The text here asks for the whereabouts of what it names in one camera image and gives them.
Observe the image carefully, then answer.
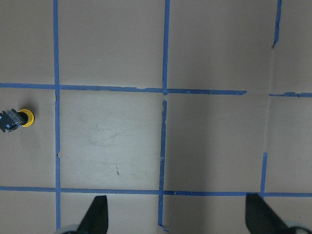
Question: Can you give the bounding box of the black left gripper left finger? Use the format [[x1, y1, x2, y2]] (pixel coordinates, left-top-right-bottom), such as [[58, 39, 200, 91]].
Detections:
[[77, 195, 108, 234]]

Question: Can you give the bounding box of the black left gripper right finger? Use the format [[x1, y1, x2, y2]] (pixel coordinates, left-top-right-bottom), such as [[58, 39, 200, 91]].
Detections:
[[245, 194, 293, 234]]

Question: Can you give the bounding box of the yellow push button switch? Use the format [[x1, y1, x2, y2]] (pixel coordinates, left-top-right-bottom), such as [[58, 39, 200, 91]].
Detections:
[[0, 109, 35, 133]]

